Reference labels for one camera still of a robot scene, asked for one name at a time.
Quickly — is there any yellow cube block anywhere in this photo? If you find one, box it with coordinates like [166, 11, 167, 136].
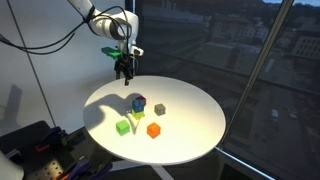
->
[131, 110, 146, 121]

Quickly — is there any purple handled clamp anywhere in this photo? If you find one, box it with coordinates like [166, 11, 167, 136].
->
[39, 126, 64, 147]
[89, 161, 114, 180]
[63, 157, 92, 180]

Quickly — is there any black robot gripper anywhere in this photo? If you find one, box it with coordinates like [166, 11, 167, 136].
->
[114, 54, 136, 87]

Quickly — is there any black clamp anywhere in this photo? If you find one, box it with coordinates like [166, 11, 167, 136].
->
[60, 127, 87, 149]

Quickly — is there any perforated metal breadboard plate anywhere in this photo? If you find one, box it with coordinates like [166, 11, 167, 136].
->
[29, 159, 66, 180]

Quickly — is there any gray cube block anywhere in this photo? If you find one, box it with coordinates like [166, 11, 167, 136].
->
[153, 103, 167, 117]

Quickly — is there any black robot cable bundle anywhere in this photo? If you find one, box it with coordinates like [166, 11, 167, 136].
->
[0, 5, 133, 56]

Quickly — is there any orange cube block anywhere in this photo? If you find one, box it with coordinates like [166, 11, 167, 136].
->
[146, 122, 162, 140]

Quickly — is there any magenta cube block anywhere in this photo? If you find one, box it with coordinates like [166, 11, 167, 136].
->
[135, 95, 148, 107]

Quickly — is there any white table leg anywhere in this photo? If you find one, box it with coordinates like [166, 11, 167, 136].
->
[151, 164, 176, 180]

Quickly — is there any white rounded object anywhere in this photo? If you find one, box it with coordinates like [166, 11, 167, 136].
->
[0, 150, 25, 180]

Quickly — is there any blue cube block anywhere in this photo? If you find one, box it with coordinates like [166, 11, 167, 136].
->
[131, 98, 146, 113]

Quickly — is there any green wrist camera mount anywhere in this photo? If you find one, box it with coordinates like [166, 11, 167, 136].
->
[100, 46, 124, 62]

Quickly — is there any white window sill rail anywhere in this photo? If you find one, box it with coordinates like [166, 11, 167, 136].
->
[214, 146, 276, 180]

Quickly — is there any green cube block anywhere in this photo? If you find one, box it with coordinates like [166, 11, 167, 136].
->
[115, 119, 131, 137]

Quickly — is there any slanted metal window pole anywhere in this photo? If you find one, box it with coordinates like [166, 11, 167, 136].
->
[218, 0, 296, 149]

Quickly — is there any thin dark wall rod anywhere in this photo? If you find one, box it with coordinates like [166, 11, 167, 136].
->
[6, 0, 56, 128]

